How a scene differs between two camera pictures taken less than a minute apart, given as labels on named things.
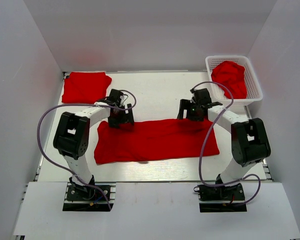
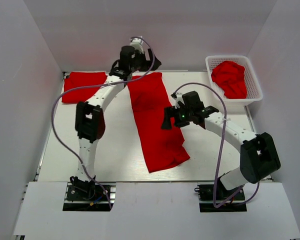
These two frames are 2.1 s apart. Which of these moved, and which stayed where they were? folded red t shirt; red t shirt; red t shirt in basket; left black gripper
Moved: red t shirt; left black gripper
Stayed: folded red t shirt; red t shirt in basket
